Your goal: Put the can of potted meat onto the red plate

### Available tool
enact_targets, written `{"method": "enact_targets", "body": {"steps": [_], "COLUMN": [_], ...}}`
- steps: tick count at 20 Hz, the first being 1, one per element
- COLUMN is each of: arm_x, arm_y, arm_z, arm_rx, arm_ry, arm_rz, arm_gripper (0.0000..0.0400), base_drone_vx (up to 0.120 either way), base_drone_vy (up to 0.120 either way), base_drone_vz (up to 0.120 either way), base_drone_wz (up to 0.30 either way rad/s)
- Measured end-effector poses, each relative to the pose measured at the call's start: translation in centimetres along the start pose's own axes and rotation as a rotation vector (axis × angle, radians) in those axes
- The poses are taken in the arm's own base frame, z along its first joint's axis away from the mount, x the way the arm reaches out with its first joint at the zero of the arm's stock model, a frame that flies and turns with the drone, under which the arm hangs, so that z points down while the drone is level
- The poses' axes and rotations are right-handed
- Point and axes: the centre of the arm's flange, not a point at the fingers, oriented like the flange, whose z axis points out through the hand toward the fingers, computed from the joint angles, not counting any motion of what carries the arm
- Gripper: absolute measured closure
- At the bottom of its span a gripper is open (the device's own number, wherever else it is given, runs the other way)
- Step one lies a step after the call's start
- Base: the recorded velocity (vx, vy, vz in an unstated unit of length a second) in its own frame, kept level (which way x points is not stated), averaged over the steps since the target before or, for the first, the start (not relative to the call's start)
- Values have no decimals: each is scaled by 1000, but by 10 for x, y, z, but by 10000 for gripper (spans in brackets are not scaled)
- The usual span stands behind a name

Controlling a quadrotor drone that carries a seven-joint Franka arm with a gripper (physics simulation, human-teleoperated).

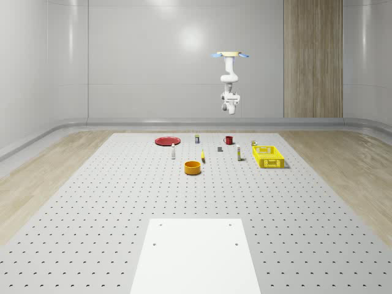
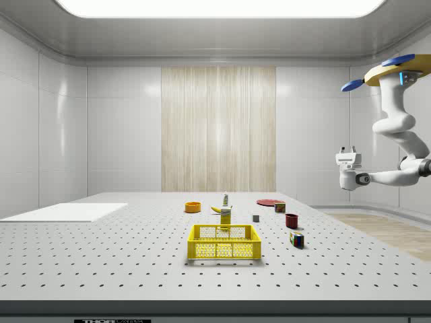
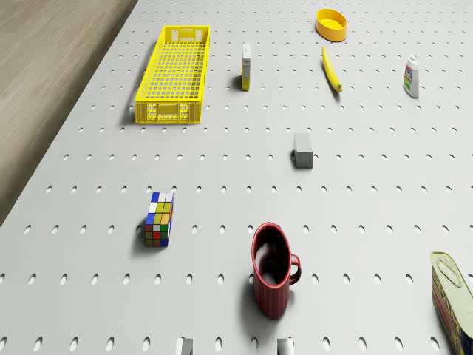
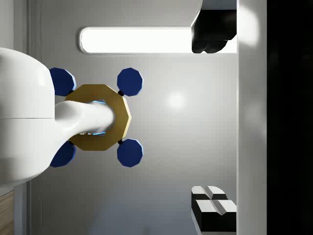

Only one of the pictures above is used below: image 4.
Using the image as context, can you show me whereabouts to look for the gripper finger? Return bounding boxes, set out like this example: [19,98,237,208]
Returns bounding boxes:
[191,185,238,235]
[190,8,238,54]

